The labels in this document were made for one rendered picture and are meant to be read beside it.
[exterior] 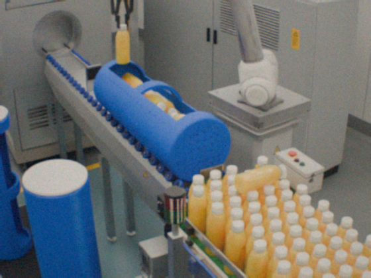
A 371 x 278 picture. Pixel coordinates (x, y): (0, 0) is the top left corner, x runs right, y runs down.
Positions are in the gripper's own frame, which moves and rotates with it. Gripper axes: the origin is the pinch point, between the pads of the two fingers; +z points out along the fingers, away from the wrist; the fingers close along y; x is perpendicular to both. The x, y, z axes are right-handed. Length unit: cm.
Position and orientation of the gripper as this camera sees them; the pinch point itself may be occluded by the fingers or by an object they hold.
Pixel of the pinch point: (122, 21)
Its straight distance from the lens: 263.4
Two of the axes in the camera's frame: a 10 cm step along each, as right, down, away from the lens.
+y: -8.8, 2.1, -4.3
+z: 0.1, 9.0, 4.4
